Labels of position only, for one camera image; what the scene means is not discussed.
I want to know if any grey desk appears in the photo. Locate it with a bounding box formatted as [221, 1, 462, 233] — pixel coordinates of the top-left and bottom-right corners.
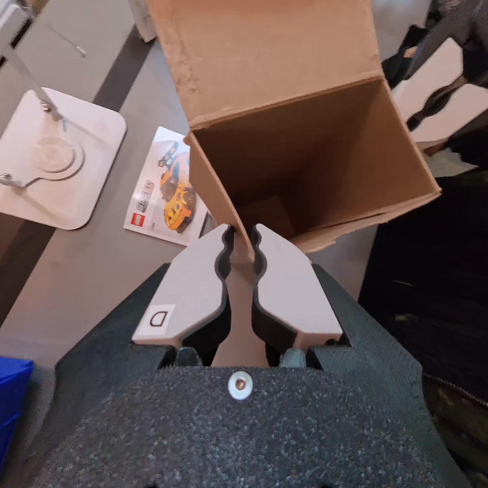
[0, 0, 433, 368]

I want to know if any toy car instruction booklet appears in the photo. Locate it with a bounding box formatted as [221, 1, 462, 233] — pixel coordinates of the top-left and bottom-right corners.
[123, 126, 215, 247]

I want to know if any black toy car box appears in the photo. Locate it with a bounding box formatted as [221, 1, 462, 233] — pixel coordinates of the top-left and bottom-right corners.
[145, 0, 443, 367]

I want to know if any person's dark clothing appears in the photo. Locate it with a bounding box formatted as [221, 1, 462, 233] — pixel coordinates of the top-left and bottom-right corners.
[358, 164, 488, 488]

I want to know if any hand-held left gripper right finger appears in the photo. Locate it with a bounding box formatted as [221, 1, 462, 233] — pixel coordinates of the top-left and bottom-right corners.
[251, 223, 343, 360]

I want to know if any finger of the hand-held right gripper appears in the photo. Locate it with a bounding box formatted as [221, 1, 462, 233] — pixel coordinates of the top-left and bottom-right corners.
[391, 37, 466, 124]
[407, 82, 488, 145]

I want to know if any white metal book stand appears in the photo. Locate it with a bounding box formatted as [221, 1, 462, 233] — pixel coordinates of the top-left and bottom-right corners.
[0, 15, 128, 231]

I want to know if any blue plastic storage bin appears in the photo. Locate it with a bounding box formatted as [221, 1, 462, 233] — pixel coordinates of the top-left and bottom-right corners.
[0, 356, 36, 464]

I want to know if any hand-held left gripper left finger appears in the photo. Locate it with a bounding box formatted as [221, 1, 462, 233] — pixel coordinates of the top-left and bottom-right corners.
[131, 224, 234, 366]

